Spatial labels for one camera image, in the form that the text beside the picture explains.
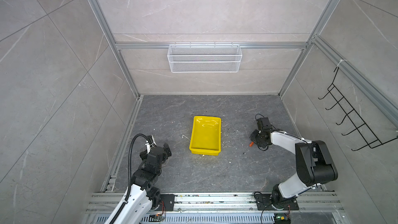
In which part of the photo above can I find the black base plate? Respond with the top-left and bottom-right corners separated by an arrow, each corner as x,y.
155,194 -> 176,211
253,192 -> 299,211

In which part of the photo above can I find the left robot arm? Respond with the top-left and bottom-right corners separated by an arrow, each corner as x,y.
106,143 -> 172,224

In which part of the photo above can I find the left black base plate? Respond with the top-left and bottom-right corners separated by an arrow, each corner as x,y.
155,194 -> 176,211

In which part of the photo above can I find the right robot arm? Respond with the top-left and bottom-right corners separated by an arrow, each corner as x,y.
250,115 -> 338,209

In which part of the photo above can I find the aluminium mounting rail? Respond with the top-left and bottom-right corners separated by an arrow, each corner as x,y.
83,192 -> 346,214

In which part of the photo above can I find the yellow plastic bin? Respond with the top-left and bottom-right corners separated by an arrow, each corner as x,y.
189,116 -> 222,156

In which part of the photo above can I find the black corrugated cable hose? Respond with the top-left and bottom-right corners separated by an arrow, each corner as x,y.
108,133 -> 153,224

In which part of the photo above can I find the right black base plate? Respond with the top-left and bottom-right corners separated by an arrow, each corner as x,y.
253,192 -> 299,211

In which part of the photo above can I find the black wire hook rack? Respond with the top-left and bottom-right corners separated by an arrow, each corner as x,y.
318,67 -> 398,151

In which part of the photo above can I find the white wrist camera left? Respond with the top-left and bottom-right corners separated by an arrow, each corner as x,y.
146,135 -> 157,148

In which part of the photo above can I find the white wire mesh basket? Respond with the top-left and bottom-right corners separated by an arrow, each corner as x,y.
167,44 -> 243,73

